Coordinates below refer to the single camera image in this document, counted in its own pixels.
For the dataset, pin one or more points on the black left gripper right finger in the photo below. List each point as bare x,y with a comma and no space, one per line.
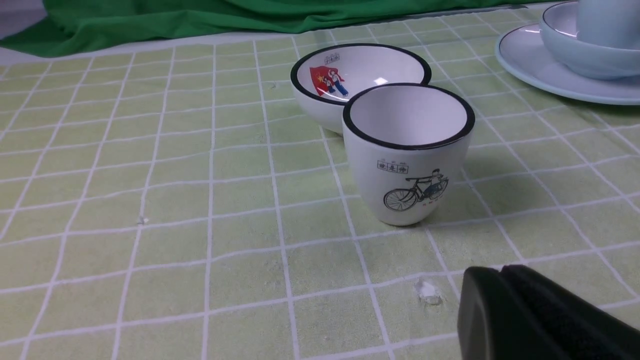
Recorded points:
581,330

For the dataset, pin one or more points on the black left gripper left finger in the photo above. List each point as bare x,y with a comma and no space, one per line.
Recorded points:
493,323

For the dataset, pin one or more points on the white cup black rim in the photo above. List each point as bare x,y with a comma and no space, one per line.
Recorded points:
404,142

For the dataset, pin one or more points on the light blue bowl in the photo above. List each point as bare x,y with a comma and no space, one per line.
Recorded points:
558,29

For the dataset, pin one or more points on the light blue cup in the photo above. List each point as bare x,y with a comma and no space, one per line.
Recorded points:
609,23

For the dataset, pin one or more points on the light blue plate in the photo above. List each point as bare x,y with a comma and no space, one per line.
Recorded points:
521,53

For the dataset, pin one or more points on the white bowl black rim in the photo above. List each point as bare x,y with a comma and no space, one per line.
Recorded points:
324,80

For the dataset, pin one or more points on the green checkered tablecloth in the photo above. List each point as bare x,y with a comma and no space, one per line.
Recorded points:
171,201

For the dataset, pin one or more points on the green backdrop cloth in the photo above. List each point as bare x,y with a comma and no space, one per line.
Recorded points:
80,26

